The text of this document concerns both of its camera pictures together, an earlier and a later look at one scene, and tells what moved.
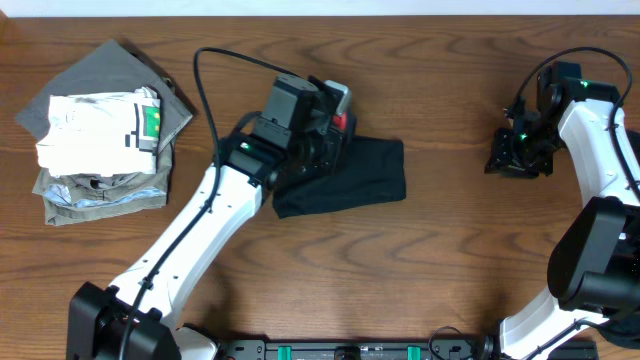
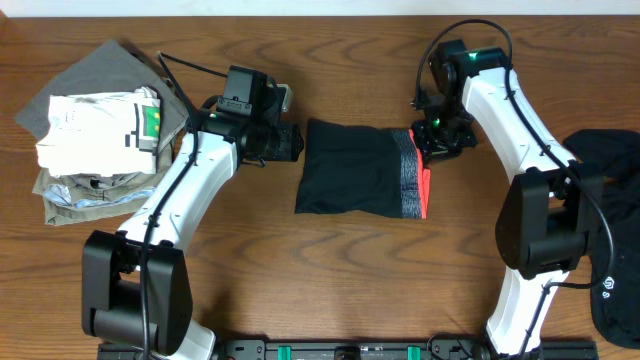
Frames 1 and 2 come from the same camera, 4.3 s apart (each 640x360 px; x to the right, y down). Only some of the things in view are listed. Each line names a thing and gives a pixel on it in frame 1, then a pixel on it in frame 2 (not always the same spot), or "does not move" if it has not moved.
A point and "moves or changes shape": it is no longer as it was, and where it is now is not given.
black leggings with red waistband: (372, 172) moves or changes shape
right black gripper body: (528, 153) -> (448, 133)
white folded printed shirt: (107, 134) does not move
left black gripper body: (330, 145) -> (296, 143)
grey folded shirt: (112, 69) does not move
